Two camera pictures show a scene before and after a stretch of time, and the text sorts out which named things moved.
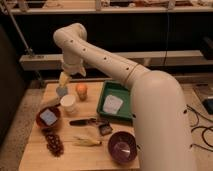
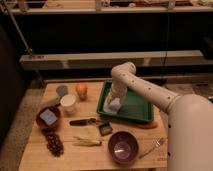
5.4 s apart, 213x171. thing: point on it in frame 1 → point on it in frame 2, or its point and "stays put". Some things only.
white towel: (112, 104) stays put
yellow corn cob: (82, 142) stays put
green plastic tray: (120, 90) stays put
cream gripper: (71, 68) → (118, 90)
